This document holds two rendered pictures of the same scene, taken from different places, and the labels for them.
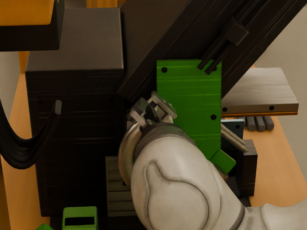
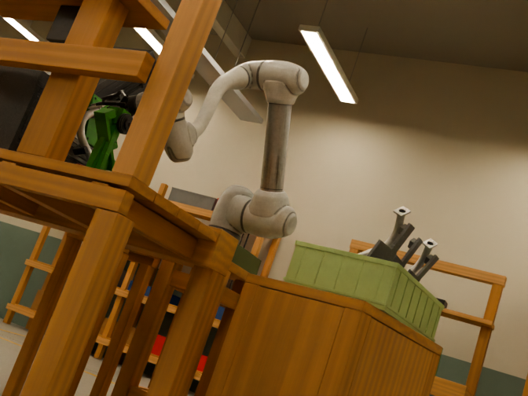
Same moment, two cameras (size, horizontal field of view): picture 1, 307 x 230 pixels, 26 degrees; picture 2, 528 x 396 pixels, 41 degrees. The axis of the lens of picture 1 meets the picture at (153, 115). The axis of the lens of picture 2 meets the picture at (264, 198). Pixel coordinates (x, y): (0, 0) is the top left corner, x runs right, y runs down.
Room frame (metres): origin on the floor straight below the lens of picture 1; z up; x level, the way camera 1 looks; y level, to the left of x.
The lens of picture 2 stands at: (-1.18, 1.82, 0.46)
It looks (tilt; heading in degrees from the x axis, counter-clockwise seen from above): 13 degrees up; 305
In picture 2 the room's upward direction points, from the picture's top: 19 degrees clockwise
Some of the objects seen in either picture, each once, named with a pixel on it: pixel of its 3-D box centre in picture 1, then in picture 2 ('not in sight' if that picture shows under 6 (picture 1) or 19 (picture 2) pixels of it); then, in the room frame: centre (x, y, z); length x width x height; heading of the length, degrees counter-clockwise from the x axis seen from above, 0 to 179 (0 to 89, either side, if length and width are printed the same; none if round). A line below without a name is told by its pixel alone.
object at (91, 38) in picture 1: (82, 109); (16, 116); (1.22, 0.15, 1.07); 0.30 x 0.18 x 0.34; 4
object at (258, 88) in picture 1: (196, 93); not in sight; (1.21, -0.09, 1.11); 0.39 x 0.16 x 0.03; 94
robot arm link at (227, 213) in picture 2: not in sight; (234, 209); (0.72, -0.73, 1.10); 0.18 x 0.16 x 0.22; 2
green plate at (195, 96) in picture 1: (187, 108); (91, 122); (1.05, -0.06, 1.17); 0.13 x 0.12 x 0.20; 4
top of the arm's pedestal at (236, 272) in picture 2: not in sight; (212, 265); (0.73, -0.73, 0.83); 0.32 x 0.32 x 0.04; 5
